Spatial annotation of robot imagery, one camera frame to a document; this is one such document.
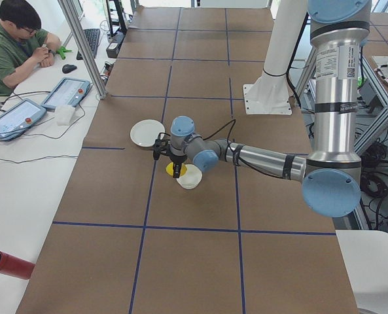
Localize black computer mouse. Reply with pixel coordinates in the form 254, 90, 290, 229
62, 64, 77, 74

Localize black box on table edge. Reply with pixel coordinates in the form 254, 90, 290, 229
106, 32, 125, 59

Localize white foam block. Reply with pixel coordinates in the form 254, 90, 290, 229
54, 105, 75, 126

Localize teach pendant far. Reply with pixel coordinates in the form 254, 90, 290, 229
41, 77, 91, 110

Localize red cylinder tube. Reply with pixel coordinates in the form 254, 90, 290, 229
0, 251, 35, 280

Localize white chair corner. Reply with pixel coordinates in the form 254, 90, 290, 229
336, 230, 388, 313

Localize white plate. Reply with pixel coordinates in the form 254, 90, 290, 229
130, 119, 165, 148

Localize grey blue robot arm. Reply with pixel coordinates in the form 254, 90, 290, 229
154, 1, 372, 217

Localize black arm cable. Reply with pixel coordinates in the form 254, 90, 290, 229
203, 118, 237, 141

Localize aluminium frame post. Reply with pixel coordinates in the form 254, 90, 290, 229
58, 0, 107, 99

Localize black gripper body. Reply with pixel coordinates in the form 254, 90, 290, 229
169, 152, 186, 164

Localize teach pendant near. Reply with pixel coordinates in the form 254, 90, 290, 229
0, 99, 46, 141

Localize black keyboard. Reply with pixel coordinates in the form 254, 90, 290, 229
83, 28, 101, 58

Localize yellow lemon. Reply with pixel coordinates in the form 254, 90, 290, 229
166, 162, 187, 177

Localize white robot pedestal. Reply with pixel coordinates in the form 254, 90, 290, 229
243, 0, 308, 115

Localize teach pendant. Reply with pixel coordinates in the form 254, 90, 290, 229
0, 99, 46, 141
41, 77, 91, 110

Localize seated person in green shirt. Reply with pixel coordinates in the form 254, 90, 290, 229
0, 0, 62, 96

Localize green plastic toy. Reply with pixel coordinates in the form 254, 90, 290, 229
56, 46, 72, 60

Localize white bowl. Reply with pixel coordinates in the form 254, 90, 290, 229
176, 164, 202, 190

